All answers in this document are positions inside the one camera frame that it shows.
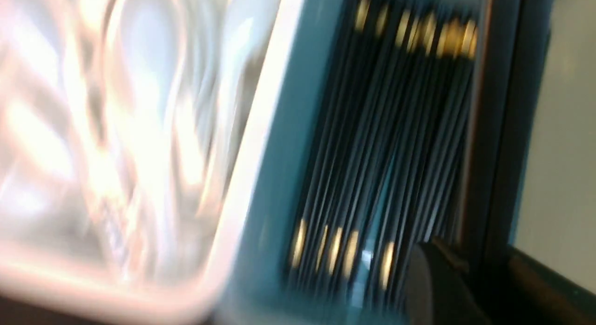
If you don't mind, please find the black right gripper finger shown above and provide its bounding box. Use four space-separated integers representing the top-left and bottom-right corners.
405 243 492 325

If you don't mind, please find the pile of black chopsticks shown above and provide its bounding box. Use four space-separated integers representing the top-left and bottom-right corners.
285 0 479 311

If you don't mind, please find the teal chopstick bin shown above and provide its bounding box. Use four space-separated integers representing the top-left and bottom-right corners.
228 0 553 325

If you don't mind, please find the white spoon bin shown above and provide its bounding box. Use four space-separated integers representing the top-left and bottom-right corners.
1 0 306 325

